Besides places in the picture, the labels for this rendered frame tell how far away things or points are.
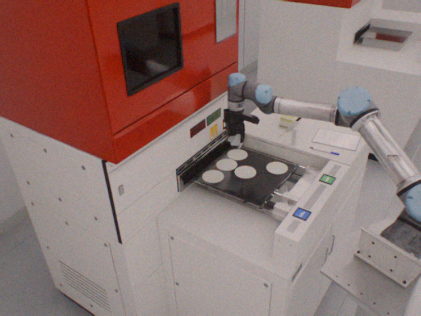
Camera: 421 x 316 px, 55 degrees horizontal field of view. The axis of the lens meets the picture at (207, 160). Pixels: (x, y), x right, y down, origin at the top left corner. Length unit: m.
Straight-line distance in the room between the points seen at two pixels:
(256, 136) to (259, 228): 0.53
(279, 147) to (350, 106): 0.57
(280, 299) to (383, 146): 0.68
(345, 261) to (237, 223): 0.45
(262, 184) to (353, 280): 0.55
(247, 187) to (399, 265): 0.66
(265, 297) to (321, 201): 0.44
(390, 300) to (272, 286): 0.40
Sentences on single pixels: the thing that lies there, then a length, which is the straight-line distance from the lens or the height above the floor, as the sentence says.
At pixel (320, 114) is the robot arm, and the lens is 1.73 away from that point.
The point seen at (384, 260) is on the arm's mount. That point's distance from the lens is 1.62.
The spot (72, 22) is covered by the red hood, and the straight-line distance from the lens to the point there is 1.29.
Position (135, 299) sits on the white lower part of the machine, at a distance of 1.97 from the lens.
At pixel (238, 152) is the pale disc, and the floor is 0.90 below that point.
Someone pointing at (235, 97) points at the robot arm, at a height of 1.26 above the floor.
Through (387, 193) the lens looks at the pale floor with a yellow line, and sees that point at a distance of 3.43.
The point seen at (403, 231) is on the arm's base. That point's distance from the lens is 1.59.
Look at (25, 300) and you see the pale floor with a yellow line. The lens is 2.78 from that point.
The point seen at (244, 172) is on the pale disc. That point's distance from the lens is 1.89.
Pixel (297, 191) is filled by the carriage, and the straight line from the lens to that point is 1.84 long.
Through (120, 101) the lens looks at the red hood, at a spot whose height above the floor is 1.44.
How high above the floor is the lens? 2.01
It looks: 34 degrees down
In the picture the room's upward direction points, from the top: 2 degrees counter-clockwise
